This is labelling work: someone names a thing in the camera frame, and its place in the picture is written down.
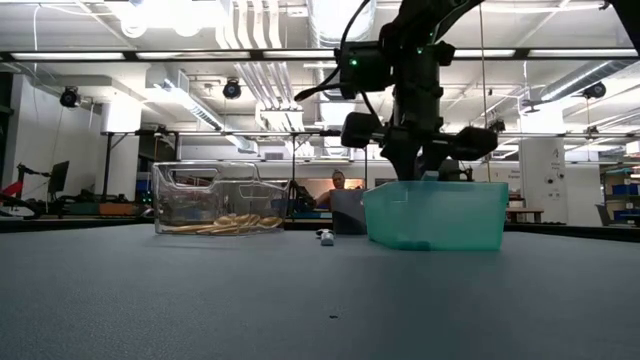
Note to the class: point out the dark grey plastic bin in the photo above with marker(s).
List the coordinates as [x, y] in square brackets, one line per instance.
[347, 212]

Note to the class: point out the clear plastic bin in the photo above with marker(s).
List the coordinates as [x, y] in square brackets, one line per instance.
[200, 200]

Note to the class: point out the black overhead rig frame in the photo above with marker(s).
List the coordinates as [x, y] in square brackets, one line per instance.
[200, 54]

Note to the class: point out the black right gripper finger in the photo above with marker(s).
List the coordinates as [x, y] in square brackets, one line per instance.
[402, 162]
[431, 157]

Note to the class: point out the black overhead camera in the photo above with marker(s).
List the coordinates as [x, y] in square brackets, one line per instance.
[595, 90]
[70, 97]
[231, 90]

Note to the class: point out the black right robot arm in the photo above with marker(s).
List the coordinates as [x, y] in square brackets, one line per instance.
[425, 20]

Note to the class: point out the small black monitor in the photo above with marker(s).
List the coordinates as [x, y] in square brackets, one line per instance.
[59, 176]

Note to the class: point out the teal plastic bin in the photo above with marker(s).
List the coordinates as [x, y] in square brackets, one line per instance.
[440, 215]

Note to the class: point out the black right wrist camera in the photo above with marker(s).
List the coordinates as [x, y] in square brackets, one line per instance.
[365, 67]

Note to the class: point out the black frame stand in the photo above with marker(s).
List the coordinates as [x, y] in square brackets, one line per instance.
[310, 133]

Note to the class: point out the person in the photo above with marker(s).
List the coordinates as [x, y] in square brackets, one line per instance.
[339, 179]

